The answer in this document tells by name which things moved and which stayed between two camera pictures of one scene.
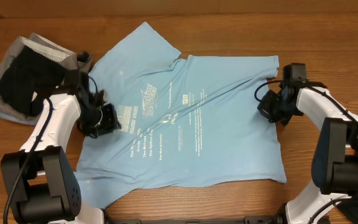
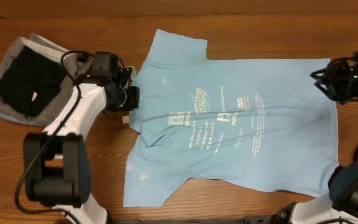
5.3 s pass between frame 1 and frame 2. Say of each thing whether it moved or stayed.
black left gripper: moved
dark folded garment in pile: stayed
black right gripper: moved
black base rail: stayed
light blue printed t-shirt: moved
